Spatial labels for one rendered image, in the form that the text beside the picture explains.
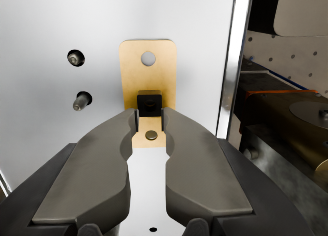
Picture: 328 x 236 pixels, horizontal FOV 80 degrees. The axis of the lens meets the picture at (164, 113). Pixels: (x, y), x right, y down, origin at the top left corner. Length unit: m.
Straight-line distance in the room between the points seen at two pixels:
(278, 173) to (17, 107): 0.21
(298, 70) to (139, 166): 0.46
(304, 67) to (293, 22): 0.38
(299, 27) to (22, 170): 0.26
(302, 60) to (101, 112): 0.49
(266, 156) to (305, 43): 0.40
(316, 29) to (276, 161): 0.11
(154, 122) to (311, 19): 0.14
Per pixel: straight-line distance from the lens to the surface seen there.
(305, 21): 0.20
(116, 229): 0.22
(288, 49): 0.54
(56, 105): 0.17
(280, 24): 0.19
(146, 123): 0.15
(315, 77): 0.60
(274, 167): 0.18
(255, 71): 0.37
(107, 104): 0.16
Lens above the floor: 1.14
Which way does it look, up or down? 63 degrees down
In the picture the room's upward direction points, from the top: 174 degrees clockwise
